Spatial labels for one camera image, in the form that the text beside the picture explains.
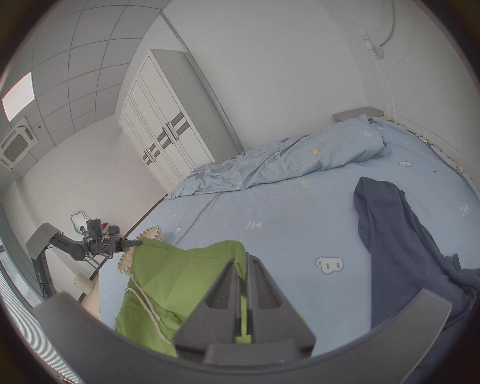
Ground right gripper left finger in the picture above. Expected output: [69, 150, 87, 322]
[173, 260, 241, 363]

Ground ceiling light panel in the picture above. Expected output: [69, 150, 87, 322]
[2, 72, 36, 121]

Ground dark blue garment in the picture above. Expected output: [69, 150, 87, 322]
[353, 176, 480, 331]

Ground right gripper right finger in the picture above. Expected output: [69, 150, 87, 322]
[245, 253, 316, 358]

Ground round woven basket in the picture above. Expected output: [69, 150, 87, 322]
[117, 224, 164, 276]

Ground green shorts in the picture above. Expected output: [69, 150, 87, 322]
[114, 240, 305, 359]

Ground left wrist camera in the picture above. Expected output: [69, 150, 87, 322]
[85, 218, 121, 238]

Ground window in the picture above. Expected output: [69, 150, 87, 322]
[0, 240, 77, 381]

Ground pale blue quilt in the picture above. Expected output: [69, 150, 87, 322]
[167, 115, 393, 200]

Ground grey bedside table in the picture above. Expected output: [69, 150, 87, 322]
[332, 107, 386, 124]

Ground ceiling air conditioner vent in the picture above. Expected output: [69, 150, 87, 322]
[0, 116, 39, 171]

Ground white wardrobe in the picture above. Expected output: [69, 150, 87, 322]
[119, 49, 245, 196]

